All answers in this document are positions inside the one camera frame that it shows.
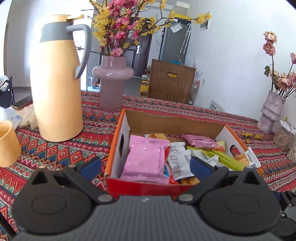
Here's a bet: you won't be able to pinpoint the green white snack packet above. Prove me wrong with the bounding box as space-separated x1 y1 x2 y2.
187 147 247 171

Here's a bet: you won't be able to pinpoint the pumpkin cracker snack packet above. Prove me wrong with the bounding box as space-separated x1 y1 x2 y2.
181 177 200 185

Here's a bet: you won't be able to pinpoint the white grey snack packet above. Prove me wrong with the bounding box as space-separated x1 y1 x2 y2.
168 142 194 181

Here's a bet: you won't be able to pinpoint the orange red snack packet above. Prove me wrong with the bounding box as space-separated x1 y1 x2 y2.
164 161 179 185

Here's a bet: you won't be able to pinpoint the cracker packet right side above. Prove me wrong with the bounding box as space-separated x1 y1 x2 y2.
234 147 261 169

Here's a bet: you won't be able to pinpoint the patterned red tablecloth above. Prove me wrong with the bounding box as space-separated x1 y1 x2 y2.
1 91 295 240

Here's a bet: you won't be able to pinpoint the fallen yellow petals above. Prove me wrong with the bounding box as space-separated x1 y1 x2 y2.
241 132 263 144

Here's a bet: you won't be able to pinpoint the pink snack packet stack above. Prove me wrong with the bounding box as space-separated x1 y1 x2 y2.
120 135 170 184

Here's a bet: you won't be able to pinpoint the floral cream vase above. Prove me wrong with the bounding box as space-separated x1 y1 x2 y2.
287 142 296 163

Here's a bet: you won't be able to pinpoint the red cardboard pumpkin box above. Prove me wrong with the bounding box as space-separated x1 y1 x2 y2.
105 110 263 198

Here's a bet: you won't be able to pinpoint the yellow cup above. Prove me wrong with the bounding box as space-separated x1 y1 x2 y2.
0 120 22 168

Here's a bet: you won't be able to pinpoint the crumpled tissue paper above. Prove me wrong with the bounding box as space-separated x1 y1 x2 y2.
0 104 38 130

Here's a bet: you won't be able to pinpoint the storage rack with bottles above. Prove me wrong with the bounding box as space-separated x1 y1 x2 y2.
188 80 200 105

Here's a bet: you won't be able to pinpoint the textured lilac vase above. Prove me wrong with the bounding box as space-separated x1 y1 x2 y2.
257 90 285 134

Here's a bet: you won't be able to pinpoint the yellow thermos jug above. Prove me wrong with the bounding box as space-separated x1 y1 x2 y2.
30 15 92 143

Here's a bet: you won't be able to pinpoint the dried pink roses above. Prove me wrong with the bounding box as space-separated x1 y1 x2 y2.
262 31 295 99

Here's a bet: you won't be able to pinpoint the grey refrigerator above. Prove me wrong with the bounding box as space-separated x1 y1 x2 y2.
158 19 192 65

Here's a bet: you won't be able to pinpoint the dark brown door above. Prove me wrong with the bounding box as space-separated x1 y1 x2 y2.
124 18 153 78

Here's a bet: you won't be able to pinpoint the yellow pink blossom branches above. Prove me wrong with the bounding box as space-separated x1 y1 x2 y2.
76 0 212 57

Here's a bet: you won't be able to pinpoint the smooth pink ring vase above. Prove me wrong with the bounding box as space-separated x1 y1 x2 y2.
92 55 133 111

